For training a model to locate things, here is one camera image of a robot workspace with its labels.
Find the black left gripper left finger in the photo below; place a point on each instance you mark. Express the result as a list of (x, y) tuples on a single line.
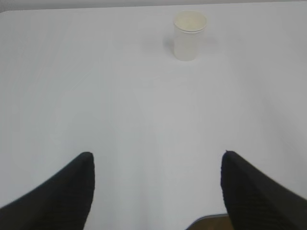
[(62, 202)]

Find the white paper cup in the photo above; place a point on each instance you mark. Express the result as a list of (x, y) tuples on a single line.
[(188, 28)]

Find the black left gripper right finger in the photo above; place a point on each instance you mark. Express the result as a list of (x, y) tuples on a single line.
[(256, 202)]

